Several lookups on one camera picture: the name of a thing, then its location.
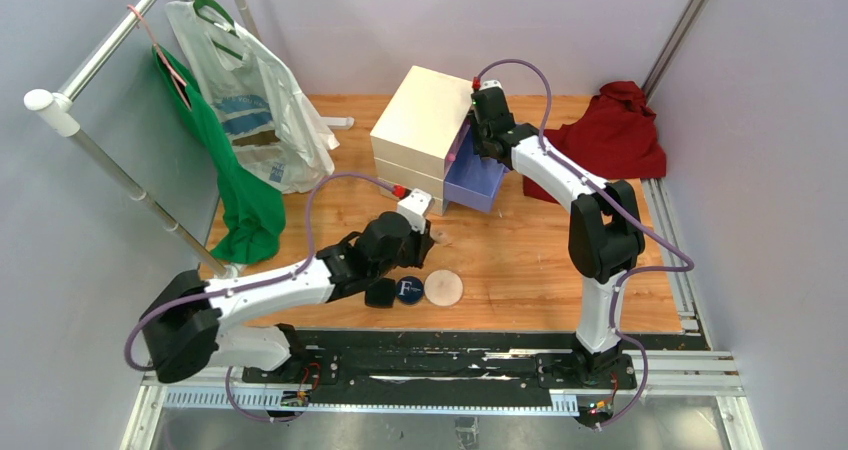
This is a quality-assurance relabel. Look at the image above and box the round navy compact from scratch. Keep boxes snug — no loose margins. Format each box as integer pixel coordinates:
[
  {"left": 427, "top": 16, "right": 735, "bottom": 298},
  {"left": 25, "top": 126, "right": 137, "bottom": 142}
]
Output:
[{"left": 396, "top": 276, "right": 424, "bottom": 305}]

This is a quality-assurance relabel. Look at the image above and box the round beige powder puff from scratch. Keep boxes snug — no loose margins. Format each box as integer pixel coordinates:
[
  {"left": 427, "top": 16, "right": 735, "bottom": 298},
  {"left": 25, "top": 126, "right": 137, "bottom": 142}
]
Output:
[{"left": 424, "top": 270, "right": 464, "bottom": 307}]

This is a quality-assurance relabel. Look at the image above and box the blue purple drawer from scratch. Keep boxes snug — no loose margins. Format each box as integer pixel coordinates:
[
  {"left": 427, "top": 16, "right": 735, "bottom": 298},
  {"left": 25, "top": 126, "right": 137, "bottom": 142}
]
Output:
[{"left": 443, "top": 126, "right": 509, "bottom": 213}]

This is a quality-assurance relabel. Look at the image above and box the black square compact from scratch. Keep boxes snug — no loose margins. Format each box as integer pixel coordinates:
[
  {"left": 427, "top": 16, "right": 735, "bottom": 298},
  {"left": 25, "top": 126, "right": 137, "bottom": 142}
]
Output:
[{"left": 364, "top": 278, "right": 396, "bottom": 309}]

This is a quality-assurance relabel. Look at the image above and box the white mini drawer cabinet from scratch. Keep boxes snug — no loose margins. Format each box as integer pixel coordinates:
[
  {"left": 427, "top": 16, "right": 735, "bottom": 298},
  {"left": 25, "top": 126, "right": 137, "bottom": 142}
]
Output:
[{"left": 370, "top": 66, "right": 472, "bottom": 215}]

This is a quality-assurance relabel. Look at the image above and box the beige makeup sponge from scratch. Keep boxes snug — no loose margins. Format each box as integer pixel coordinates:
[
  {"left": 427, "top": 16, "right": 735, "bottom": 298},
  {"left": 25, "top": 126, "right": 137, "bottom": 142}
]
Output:
[{"left": 431, "top": 231, "right": 452, "bottom": 246}]

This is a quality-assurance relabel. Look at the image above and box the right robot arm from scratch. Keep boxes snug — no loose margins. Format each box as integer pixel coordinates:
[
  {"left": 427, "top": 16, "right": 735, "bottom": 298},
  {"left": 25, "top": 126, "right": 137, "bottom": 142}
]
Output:
[{"left": 468, "top": 82, "right": 645, "bottom": 387}]

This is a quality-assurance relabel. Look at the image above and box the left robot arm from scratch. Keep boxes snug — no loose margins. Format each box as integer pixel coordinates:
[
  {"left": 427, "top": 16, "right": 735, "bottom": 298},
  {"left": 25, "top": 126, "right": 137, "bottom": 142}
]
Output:
[{"left": 139, "top": 211, "right": 434, "bottom": 384}]

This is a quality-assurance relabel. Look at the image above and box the red cloth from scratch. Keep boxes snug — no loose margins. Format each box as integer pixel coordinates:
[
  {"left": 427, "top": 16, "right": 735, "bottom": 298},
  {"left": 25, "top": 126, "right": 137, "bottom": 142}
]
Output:
[{"left": 544, "top": 81, "right": 667, "bottom": 181}]

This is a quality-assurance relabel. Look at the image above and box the green cloth bag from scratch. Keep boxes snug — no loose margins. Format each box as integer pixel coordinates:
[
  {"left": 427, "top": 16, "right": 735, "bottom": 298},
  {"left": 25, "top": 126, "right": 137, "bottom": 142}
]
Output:
[{"left": 151, "top": 48, "right": 286, "bottom": 264}]

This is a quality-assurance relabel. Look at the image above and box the white plastic bag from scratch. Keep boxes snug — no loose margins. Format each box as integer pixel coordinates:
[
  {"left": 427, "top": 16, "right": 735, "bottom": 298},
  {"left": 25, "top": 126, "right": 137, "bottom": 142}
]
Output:
[{"left": 165, "top": 1, "right": 339, "bottom": 193}]

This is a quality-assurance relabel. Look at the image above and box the pink clothes hanger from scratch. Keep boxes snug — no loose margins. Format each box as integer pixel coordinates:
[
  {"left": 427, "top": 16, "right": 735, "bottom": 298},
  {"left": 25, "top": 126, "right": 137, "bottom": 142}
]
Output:
[{"left": 127, "top": 4, "right": 191, "bottom": 109}]

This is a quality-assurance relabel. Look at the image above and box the green clothes hanger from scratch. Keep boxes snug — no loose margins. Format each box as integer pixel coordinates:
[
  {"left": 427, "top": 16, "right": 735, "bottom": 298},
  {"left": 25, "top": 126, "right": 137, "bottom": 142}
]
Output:
[{"left": 192, "top": 0, "right": 244, "bottom": 61}]

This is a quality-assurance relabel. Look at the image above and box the metal clothes rack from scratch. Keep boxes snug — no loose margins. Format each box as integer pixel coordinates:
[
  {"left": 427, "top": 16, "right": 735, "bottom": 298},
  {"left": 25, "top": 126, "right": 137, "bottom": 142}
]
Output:
[{"left": 23, "top": 0, "right": 356, "bottom": 279}]

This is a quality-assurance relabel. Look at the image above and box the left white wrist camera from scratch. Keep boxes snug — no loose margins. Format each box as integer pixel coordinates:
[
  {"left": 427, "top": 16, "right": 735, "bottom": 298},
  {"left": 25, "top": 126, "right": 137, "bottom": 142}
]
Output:
[{"left": 396, "top": 189, "right": 433, "bottom": 234}]

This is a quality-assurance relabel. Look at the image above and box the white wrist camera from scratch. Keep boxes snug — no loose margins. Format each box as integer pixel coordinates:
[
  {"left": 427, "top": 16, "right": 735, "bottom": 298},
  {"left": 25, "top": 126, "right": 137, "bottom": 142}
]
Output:
[
  {"left": 396, "top": 189, "right": 433, "bottom": 234},
  {"left": 472, "top": 79, "right": 502, "bottom": 91}
]

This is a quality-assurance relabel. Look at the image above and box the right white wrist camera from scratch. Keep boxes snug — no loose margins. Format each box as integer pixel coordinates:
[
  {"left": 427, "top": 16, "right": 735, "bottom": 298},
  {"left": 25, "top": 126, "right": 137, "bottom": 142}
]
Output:
[{"left": 472, "top": 79, "right": 502, "bottom": 91}]

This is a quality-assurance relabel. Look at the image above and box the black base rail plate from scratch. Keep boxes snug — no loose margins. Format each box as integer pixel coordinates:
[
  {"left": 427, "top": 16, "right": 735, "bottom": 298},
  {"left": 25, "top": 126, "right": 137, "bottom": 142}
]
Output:
[{"left": 225, "top": 328, "right": 637, "bottom": 409}]

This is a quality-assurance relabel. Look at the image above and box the aluminium frame rail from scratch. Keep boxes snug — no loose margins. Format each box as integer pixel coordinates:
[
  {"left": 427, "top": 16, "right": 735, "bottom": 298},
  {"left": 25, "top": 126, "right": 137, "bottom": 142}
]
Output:
[{"left": 639, "top": 177, "right": 747, "bottom": 395}]

